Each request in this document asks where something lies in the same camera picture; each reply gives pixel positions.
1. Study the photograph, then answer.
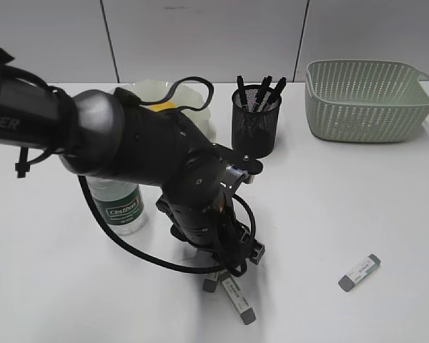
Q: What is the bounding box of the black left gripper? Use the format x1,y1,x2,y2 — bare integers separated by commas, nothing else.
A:
156,196,265,277

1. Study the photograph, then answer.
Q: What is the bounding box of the grey white eraser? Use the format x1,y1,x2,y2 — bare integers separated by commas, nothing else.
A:
338,254,381,292
219,272,256,325
202,272,219,293

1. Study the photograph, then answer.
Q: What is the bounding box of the clear water bottle green label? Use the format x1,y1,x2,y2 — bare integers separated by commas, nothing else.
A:
87,177,147,236

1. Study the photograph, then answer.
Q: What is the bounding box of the yellow mango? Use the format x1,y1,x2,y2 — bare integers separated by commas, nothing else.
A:
148,101,176,112

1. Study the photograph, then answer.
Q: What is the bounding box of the black marker pen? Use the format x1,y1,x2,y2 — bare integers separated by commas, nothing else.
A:
262,77,287,111
253,75,272,112
237,75,248,111

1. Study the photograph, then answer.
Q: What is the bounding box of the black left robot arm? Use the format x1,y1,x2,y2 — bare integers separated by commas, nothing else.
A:
0,49,265,277

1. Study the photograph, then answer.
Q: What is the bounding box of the black mesh pen holder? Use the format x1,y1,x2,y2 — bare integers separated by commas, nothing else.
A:
231,89,282,159

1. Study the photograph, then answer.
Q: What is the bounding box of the frosted green ruffled plate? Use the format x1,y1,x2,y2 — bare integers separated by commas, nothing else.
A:
122,79,213,139

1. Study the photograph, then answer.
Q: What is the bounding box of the pale green plastic basket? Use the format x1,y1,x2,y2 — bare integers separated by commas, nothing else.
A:
305,59,429,144

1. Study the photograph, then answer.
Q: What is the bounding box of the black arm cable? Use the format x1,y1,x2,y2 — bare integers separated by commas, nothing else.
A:
77,75,257,278

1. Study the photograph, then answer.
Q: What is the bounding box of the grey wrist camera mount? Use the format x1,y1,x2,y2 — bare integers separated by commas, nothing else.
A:
212,143,263,192

